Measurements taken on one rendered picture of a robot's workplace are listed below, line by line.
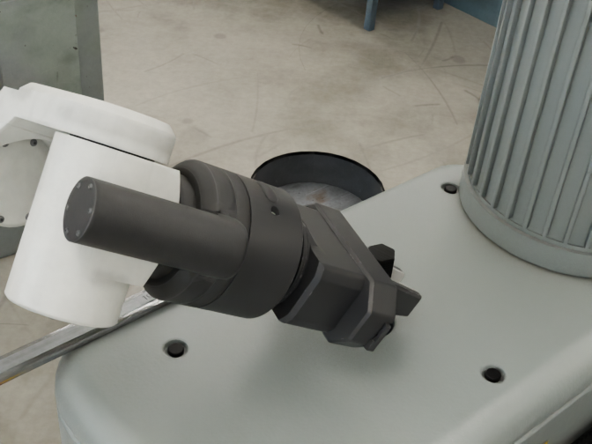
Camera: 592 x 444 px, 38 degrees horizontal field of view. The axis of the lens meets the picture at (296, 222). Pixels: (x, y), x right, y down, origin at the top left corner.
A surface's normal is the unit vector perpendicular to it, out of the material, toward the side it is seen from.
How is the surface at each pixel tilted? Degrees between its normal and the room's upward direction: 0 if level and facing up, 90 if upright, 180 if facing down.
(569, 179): 90
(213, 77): 0
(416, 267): 0
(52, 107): 55
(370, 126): 0
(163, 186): 68
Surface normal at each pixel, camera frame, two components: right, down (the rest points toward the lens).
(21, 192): 0.75, 0.25
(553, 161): -0.59, 0.45
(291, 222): 0.65, -0.40
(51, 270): -0.11, -0.03
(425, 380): 0.07, -0.80
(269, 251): 0.61, 0.11
